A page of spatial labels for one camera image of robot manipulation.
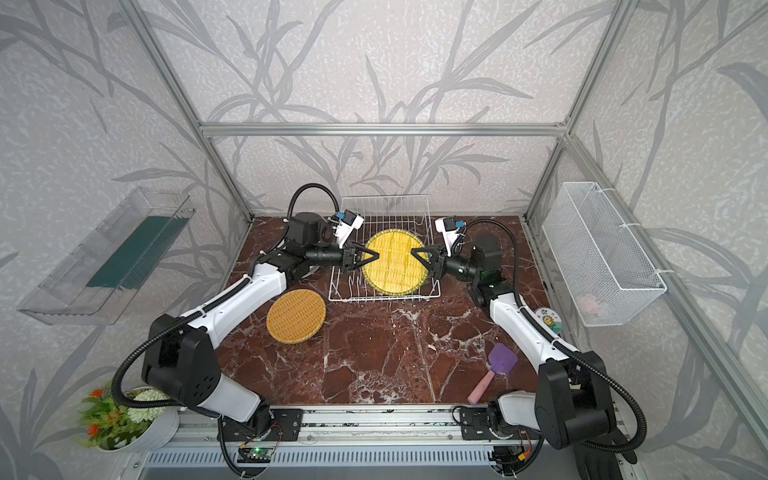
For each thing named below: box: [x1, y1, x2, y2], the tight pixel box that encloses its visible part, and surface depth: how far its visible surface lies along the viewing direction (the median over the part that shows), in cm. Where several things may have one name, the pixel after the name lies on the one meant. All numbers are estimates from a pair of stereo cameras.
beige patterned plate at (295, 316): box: [266, 289, 327, 344], surface depth 91 cm
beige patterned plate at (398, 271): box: [362, 229, 430, 296], surface depth 77 cm
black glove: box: [573, 443, 637, 480], surface depth 68 cm
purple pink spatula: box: [467, 343, 518, 406], surface depth 84 cm
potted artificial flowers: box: [78, 382, 180, 453], surface depth 63 cm
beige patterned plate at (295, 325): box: [266, 308, 326, 344], surface depth 91 cm
